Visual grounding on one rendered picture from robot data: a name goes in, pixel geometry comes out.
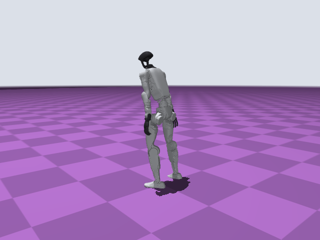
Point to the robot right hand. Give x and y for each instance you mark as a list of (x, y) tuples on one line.
[(175, 122)]

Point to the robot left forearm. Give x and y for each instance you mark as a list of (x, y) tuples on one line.
[(147, 104)]

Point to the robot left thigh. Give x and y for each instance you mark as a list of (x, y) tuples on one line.
[(157, 119)]

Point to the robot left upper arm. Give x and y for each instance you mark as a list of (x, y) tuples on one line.
[(144, 77)]

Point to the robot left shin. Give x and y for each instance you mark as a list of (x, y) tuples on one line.
[(154, 160)]

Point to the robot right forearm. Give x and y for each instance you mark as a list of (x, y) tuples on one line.
[(168, 99)]

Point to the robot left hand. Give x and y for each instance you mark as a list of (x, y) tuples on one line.
[(146, 124)]

